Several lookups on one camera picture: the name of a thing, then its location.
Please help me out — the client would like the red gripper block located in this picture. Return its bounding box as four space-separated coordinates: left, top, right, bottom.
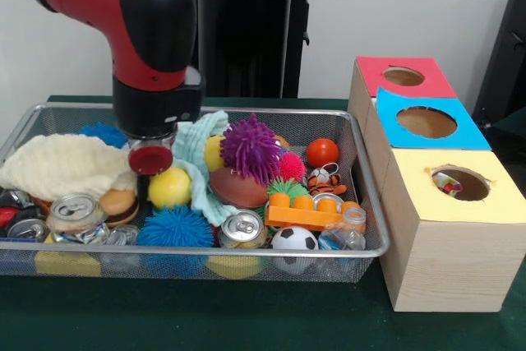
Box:
127 145 173 204

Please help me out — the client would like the light teal waffle cloth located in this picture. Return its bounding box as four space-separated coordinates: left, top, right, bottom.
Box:
172 110 239 227

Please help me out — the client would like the cream waffle cloth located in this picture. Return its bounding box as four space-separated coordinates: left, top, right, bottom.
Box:
0 133 139 203

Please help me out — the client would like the wooden box with three holes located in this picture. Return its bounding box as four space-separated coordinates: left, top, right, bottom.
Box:
347 56 526 313

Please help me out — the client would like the yellow smooth ball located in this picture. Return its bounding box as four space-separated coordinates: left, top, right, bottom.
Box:
147 167 193 210

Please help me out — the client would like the blue spiky rubber ball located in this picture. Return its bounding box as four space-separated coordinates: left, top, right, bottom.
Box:
136 206 217 250
80 122 128 149

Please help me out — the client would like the brown toy football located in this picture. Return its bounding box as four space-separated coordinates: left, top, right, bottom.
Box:
210 167 270 209

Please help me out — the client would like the purple spiky rubber ball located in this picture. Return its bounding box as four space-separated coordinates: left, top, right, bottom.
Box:
220 113 284 184

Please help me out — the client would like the orange toy building block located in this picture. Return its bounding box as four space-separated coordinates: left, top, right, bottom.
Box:
265 193 365 232

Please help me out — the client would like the black and white soccer ball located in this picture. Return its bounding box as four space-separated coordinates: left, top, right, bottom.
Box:
270 225 320 275

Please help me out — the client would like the red smooth ball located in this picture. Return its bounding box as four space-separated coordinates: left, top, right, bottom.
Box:
306 138 340 170

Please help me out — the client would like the dark green side table cloth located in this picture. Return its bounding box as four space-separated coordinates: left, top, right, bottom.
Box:
495 110 526 132

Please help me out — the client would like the black upright panel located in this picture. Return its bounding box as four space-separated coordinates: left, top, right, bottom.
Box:
472 0 526 124

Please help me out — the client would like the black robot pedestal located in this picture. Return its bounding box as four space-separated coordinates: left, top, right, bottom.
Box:
164 0 330 99

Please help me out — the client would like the shallow wire mesh bin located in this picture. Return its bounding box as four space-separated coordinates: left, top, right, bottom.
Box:
0 102 390 284

